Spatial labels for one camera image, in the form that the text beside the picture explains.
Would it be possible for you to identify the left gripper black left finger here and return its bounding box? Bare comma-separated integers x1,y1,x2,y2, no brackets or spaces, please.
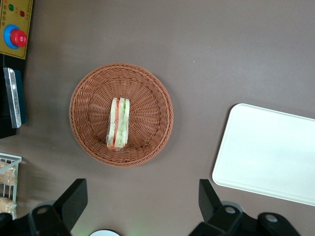
29,178,89,236

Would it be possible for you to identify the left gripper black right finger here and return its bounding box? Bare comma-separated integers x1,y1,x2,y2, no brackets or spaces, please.
189,179,247,236

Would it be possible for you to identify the plastic-wrapped sandwich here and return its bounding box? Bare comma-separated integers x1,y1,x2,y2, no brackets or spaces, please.
105,97,130,151

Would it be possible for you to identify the cream plastic tray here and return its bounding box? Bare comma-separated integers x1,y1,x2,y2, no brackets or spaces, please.
212,103,315,207

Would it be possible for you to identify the brown wicker basket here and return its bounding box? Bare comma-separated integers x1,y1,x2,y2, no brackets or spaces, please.
69,62,174,168

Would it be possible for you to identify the wrapped bread roll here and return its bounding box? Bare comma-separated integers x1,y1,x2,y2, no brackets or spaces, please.
0,161,18,186
0,196,17,215

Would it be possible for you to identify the clear box with snacks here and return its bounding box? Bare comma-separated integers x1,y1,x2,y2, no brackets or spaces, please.
0,152,23,219

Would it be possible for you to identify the red emergency stop button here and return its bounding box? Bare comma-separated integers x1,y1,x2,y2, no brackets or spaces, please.
3,24,28,49

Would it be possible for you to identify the black machine with yellow panel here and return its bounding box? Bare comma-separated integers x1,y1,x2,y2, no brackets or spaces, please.
0,0,34,140

